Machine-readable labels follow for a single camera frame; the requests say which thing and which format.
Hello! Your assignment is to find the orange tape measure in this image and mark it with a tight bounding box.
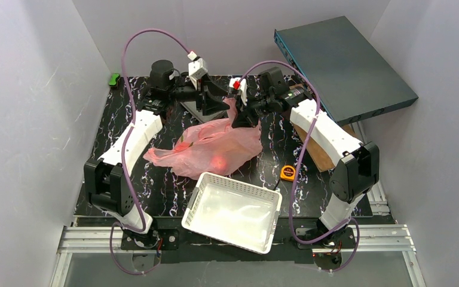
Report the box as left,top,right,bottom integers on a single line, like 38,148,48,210
280,165,296,182

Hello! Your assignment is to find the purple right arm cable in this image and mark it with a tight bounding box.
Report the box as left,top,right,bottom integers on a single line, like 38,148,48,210
237,60,360,274

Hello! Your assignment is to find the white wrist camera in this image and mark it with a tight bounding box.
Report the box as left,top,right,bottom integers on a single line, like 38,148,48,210
228,77,247,106
187,51,208,90

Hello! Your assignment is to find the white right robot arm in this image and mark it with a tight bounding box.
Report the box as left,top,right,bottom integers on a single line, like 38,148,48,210
229,67,380,244

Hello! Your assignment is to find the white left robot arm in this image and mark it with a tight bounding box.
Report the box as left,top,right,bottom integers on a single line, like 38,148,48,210
84,56,229,234

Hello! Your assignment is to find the green black small object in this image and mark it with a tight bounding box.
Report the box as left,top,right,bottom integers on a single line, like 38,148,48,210
108,73,121,89

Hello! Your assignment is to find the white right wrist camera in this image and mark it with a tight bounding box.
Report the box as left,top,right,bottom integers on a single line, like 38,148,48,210
228,77,247,106

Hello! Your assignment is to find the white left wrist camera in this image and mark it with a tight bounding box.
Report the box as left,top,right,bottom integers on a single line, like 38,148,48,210
187,51,208,90

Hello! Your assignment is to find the white perforated plastic basket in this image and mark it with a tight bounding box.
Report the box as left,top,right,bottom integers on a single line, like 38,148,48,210
182,172,282,240

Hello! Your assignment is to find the pink plastic bag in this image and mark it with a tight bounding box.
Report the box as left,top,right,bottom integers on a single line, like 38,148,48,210
143,98,263,179

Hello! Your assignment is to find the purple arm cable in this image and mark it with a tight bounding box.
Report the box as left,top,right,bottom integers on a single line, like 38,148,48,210
237,60,360,274
109,28,192,276

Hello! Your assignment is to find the grey rectangular pad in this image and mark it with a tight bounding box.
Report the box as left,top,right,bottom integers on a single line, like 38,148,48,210
180,101,227,123

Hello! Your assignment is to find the brown wooden board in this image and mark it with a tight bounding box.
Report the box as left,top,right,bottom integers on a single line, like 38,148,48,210
289,99,362,172

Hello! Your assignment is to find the aluminium frame rail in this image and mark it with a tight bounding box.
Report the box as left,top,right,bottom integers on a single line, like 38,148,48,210
50,224,426,286

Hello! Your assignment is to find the dark teal flat box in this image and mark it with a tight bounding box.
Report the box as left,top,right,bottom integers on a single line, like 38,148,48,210
274,16,418,126

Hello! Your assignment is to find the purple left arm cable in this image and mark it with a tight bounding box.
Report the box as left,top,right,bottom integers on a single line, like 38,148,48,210
109,28,192,276

